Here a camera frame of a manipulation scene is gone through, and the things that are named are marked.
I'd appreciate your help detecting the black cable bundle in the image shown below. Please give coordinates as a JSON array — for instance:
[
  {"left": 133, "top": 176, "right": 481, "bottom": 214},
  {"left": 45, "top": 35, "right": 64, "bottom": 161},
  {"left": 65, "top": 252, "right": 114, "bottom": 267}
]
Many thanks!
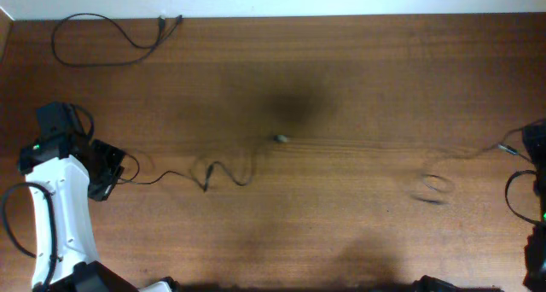
[{"left": 117, "top": 133, "right": 291, "bottom": 194}]

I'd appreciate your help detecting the black USB cable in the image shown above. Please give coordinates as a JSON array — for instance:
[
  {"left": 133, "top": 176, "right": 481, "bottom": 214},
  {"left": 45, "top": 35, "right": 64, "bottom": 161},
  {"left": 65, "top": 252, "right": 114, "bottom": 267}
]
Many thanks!
[
  {"left": 49, "top": 12, "right": 184, "bottom": 68},
  {"left": 409, "top": 127, "right": 534, "bottom": 207}
]

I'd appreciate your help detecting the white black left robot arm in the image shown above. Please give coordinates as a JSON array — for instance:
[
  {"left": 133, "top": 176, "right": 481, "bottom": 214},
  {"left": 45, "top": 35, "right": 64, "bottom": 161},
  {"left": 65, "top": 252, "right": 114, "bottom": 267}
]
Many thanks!
[{"left": 18, "top": 102, "right": 140, "bottom": 292}]

